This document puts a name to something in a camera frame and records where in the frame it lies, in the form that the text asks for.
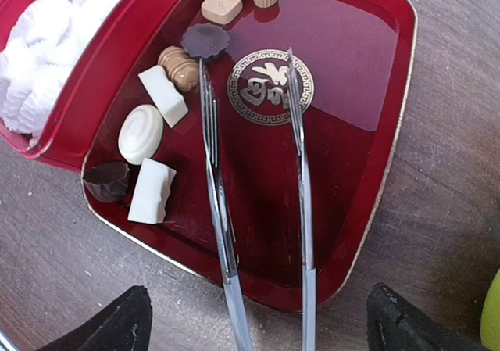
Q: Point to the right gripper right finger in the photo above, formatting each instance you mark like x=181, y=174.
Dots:
x=393, y=323

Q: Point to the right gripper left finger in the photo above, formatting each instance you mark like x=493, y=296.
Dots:
x=125, y=324

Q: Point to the red chocolate tray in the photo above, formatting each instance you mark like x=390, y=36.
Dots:
x=354, y=61

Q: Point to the red tin box base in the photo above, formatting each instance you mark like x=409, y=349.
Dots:
x=93, y=84

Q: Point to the white block chocolate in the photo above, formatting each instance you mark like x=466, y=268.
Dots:
x=151, y=193

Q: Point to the dark cup chocolate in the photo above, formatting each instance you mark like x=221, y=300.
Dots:
x=107, y=182

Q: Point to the white round chocolate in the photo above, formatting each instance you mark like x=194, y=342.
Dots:
x=140, y=134

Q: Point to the white square chocolate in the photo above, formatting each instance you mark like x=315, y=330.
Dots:
x=169, y=101

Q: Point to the brown ridged chocolate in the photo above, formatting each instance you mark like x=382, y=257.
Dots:
x=181, y=69

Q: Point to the dark patterned chocolate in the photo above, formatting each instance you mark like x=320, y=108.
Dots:
x=257, y=87

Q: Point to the dark flower chocolate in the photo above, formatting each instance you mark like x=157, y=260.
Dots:
x=205, y=41

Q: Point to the square tan chocolate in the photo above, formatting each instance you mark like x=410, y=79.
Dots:
x=221, y=11

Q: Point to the lime green bowl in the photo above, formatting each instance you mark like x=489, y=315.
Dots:
x=490, y=317

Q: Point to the white paper cupcake liners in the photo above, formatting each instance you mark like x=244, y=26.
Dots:
x=42, y=49

